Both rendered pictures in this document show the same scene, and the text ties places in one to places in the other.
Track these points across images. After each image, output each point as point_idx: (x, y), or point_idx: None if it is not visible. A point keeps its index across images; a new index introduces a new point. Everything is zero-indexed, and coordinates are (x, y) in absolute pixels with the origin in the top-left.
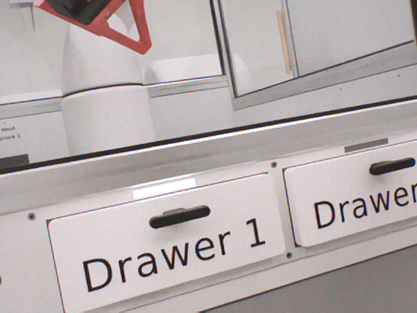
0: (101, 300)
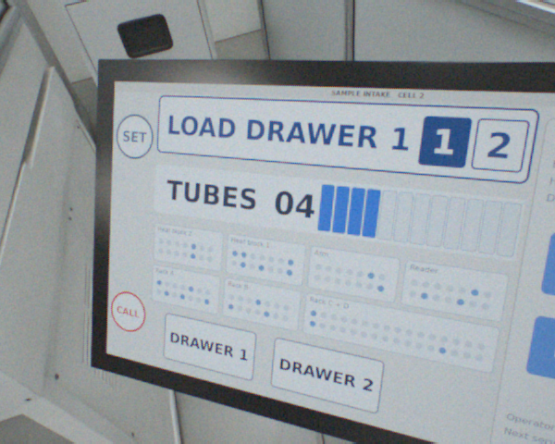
0: None
